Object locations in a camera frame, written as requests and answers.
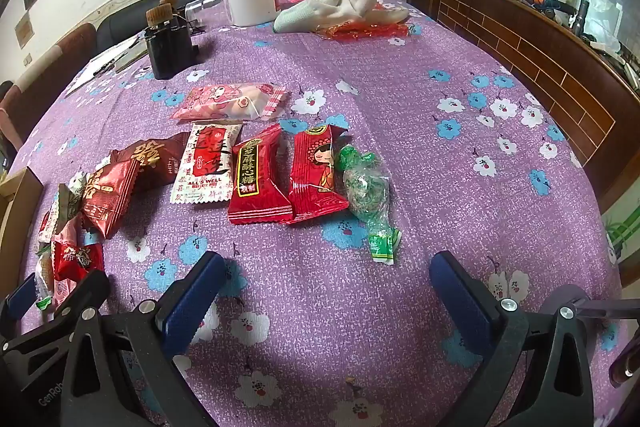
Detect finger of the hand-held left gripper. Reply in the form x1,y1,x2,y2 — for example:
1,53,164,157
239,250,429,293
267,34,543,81
0,270,110,360
0,279,37,322

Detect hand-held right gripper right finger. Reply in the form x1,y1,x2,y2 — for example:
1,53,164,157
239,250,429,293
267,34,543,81
430,251,601,427

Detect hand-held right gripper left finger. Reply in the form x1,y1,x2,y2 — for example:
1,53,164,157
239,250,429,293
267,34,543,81
57,251,227,427

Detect small red cartoon snack packet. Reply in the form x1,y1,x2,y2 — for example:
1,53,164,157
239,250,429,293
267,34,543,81
51,241,106,284

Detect cardboard box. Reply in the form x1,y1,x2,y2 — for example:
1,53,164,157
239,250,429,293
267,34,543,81
0,167,44,294

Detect small white red snack packet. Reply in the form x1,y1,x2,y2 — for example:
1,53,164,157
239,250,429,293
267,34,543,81
37,206,57,244

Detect green beige snack packet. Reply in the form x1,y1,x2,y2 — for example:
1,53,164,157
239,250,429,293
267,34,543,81
49,174,87,234

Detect dark red snack packet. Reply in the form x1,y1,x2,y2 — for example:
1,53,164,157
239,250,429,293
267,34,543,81
109,132,192,194
80,159,139,241

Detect large white red snack packet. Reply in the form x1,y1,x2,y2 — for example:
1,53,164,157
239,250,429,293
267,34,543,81
169,122,244,206

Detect clear green candy wrapper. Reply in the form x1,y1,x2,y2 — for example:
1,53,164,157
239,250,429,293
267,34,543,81
336,144,404,266

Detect small pink snack packet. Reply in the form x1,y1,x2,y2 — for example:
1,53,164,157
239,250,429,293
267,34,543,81
52,214,85,259

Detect red snack packet yellow label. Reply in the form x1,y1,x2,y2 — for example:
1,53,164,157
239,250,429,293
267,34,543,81
227,124,295,226

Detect bamboo print panel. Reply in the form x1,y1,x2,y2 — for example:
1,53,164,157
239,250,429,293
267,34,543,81
602,206,633,264

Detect red snack packet cartoon figure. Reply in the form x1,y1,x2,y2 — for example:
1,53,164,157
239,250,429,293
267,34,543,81
287,125,351,225

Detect purple floral tablecloth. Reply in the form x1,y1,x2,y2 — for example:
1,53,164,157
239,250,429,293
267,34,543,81
10,0,626,427

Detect white paper sheets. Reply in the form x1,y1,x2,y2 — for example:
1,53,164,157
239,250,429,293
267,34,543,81
64,31,152,98

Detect brown armchair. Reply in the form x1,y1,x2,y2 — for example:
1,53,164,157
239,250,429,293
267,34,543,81
14,23,99,148

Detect small black bottle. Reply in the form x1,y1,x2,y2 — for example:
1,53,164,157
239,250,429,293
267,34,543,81
144,0,199,80

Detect wooden brick pattern counter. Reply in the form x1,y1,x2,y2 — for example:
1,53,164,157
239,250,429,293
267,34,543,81
410,0,640,212

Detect orange red plastic wrapper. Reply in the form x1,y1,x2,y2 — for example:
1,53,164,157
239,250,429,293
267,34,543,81
320,14,423,46

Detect clear plastic cup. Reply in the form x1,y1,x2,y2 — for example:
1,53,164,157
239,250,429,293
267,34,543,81
184,0,231,24

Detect white cloth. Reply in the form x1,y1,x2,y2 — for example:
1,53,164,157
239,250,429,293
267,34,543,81
273,0,412,34

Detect small wall plaque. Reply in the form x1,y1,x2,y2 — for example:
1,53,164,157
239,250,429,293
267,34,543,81
14,14,35,52

